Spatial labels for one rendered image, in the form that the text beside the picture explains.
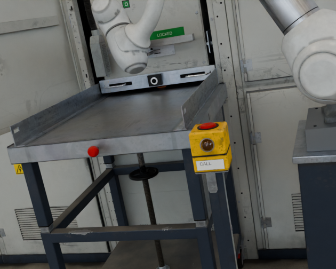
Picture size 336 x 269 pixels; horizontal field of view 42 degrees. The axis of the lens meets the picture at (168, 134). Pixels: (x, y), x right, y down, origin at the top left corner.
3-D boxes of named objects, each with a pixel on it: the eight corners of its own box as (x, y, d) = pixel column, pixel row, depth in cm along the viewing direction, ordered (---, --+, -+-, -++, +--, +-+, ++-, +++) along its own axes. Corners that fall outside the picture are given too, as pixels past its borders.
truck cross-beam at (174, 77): (216, 78, 189) (214, 64, 187) (101, 93, 204) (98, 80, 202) (217, 76, 193) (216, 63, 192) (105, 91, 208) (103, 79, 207)
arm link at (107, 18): (101, 20, 165) (113, 48, 161) (81, -1, 150) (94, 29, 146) (125, 5, 163) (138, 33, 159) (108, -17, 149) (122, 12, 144)
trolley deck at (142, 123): (199, 148, 124) (196, 127, 122) (10, 164, 141) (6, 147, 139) (227, 96, 186) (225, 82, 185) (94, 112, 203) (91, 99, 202)
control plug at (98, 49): (106, 76, 190) (97, 35, 185) (96, 77, 191) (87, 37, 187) (112, 73, 197) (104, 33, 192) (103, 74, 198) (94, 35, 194)
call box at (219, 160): (229, 172, 99) (222, 129, 96) (194, 175, 101) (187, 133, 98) (232, 160, 106) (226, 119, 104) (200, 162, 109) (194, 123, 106)
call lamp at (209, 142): (214, 153, 97) (212, 139, 96) (199, 154, 98) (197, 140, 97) (215, 151, 98) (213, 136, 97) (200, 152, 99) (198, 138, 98)
